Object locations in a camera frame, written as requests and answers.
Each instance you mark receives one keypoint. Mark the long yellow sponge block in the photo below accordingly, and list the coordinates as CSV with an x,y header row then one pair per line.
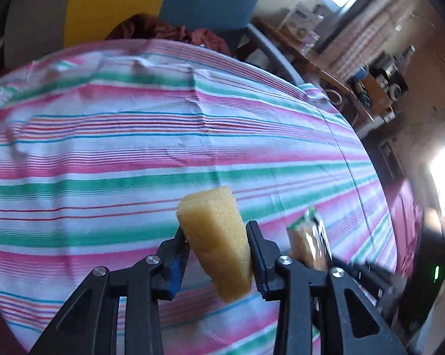
x,y
215,236

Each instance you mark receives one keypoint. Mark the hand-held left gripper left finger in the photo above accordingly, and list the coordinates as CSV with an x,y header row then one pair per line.
x,y
176,270

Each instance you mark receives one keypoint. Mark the striped curtain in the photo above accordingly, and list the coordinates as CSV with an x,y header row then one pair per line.
x,y
374,26

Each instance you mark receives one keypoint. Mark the brown cardboard box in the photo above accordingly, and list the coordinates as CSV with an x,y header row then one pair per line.
x,y
377,90

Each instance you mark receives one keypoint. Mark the striped tablecloth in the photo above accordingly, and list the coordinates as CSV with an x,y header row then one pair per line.
x,y
96,137

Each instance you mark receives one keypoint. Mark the green cracker packet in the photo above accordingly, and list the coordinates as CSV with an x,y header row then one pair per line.
x,y
307,240

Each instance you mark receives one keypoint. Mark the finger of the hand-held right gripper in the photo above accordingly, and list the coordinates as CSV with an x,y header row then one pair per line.
x,y
377,279

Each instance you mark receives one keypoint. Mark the blue cup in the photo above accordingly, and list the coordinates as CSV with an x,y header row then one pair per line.
x,y
361,73

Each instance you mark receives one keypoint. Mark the wooden side desk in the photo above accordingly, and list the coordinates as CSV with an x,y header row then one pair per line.
x,y
318,70

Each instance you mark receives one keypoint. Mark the white mug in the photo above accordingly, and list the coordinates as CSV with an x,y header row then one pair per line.
x,y
335,97

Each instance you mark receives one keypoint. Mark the dark red cloth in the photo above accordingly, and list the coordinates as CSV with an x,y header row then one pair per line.
x,y
148,27

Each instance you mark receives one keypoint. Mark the white carton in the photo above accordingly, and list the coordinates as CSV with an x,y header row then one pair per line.
x,y
300,18

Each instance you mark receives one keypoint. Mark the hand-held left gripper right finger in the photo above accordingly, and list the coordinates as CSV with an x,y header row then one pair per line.
x,y
259,262

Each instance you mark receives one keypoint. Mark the grey yellow blue armchair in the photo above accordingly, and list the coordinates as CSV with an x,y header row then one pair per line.
x,y
115,0

